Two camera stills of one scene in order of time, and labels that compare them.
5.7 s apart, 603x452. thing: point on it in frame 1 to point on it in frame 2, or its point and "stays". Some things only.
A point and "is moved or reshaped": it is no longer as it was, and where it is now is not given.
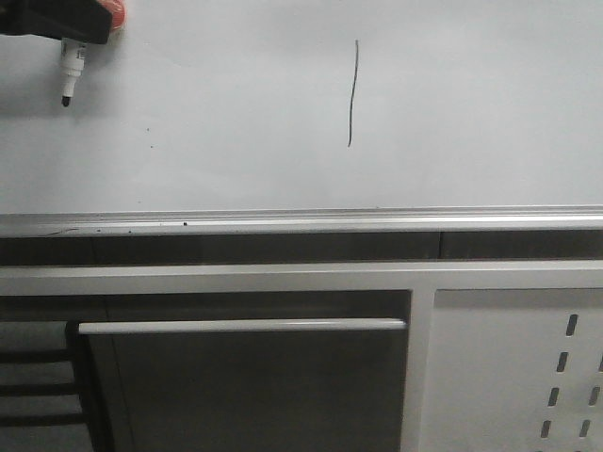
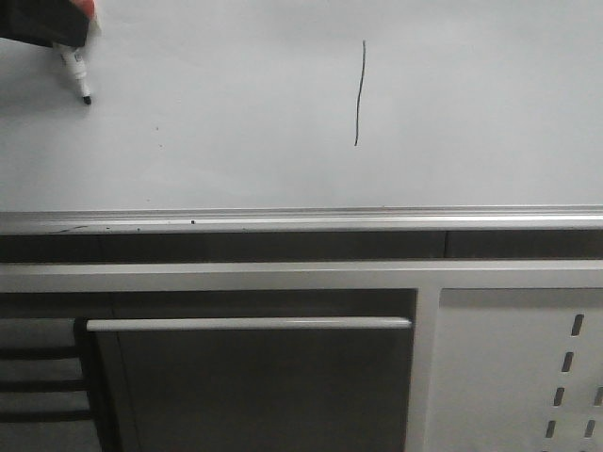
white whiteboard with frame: (311, 118) stays
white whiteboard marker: (73, 53) is moved or reshaped
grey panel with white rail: (255, 385) stays
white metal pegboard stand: (502, 355) stays
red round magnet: (118, 9) is moved or reshaped
